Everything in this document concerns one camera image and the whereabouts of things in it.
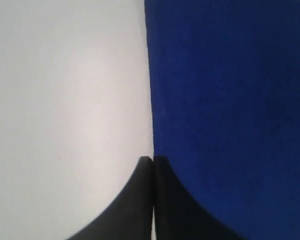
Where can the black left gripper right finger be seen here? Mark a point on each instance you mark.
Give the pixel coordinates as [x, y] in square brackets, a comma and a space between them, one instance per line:
[177, 215]

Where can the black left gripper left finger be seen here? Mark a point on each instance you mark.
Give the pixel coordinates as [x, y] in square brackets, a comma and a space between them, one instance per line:
[130, 214]

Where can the blue towel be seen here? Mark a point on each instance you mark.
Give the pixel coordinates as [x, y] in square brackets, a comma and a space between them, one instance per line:
[225, 97]

